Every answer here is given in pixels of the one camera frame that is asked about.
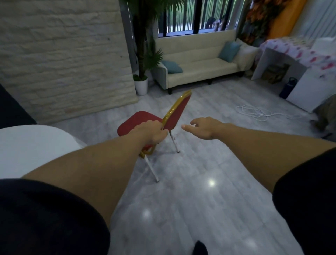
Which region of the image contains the person's right hand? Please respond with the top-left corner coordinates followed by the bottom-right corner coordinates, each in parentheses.
top-left (181, 117), bottom-right (227, 141)

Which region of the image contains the person's left hand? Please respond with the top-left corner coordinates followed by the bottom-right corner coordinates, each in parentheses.
top-left (130, 120), bottom-right (169, 148)

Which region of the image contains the red chair with gold frame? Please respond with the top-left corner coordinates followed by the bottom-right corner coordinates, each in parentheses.
top-left (117, 90), bottom-right (193, 183)

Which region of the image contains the person's right forearm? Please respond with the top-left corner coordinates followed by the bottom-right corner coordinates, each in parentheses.
top-left (218, 123), bottom-right (336, 194)

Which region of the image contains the person's left forearm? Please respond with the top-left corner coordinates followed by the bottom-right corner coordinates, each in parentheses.
top-left (22, 131), bottom-right (147, 229)

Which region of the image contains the white plant pot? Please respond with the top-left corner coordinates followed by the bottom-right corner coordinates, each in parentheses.
top-left (133, 76), bottom-right (149, 96)

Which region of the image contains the cream sofa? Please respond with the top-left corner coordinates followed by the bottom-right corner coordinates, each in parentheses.
top-left (152, 29), bottom-right (259, 94)

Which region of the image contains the small blue cushion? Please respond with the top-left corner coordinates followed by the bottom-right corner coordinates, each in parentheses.
top-left (161, 60), bottom-right (183, 74)

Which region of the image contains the blue square cushion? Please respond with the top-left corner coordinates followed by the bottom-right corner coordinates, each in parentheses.
top-left (218, 41), bottom-right (241, 63)

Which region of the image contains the cream cushion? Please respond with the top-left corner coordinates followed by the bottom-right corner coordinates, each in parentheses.
top-left (233, 39), bottom-right (259, 71)

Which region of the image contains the green palm plant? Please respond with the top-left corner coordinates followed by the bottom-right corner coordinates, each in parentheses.
top-left (119, 0), bottom-right (184, 81)

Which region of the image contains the woven basket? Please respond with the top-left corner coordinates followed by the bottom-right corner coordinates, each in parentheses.
top-left (263, 64), bottom-right (290, 84)

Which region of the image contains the dark blue water bottle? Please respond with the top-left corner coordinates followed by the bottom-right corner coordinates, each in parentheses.
top-left (279, 77), bottom-right (298, 99)

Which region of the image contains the barred window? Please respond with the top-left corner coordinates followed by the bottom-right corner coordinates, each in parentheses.
top-left (158, 0), bottom-right (246, 37)

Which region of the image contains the person's black shoe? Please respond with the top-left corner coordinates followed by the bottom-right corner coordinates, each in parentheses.
top-left (193, 240), bottom-right (209, 255)

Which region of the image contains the white desk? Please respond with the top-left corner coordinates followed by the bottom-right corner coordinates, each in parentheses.
top-left (251, 47), bottom-right (336, 113)

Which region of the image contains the white round table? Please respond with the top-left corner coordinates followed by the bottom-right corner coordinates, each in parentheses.
top-left (0, 125), bottom-right (88, 180)

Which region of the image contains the colourful floral curtain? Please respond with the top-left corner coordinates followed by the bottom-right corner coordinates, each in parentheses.
top-left (240, 0), bottom-right (292, 47)

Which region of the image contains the pink floral cloth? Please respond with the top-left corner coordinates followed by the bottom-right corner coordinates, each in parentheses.
top-left (258, 37), bottom-right (336, 77)

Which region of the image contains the person's black right sleeve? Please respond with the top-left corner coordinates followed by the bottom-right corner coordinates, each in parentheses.
top-left (272, 147), bottom-right (336, 255)

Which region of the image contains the person's black sleeve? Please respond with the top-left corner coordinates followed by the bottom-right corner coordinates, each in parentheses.
top-left (0, 179), bottom-right (111, 255)
top-left (272, 147), bottom-right (336, 255)

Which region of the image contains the person's black left sleeve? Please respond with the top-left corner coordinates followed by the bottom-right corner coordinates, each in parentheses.
top-left (0, 179), bottom-right (111, 255)

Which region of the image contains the orange curtain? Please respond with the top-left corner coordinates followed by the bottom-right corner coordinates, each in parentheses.
top-left (268, 0), bottom-right (307, 40)

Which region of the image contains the black couch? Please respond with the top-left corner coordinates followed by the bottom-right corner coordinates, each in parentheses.
top-left (0, 84), bottom-right (37, 129)

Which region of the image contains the white sheer curtain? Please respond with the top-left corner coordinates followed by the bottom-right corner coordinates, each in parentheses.
top-left (290, 0), bottom-right (336, 40)

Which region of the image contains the white cable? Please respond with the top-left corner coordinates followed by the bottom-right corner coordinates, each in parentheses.
top-left (235, 105), bottom-right (311, 122)

